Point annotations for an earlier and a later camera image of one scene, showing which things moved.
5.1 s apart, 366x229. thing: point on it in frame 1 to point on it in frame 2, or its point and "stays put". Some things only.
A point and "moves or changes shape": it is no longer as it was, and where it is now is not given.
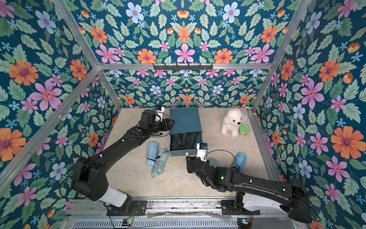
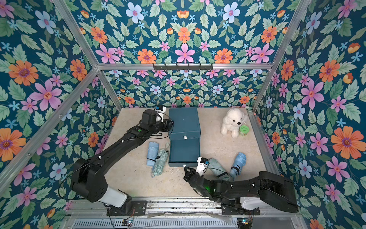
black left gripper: (165, 124) stays put
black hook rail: (171, 67) stays put
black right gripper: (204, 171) to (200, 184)
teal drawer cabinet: (187, 120) moves or changes shape
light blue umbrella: (239, 163) stays put
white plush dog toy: (234, 119) stays put
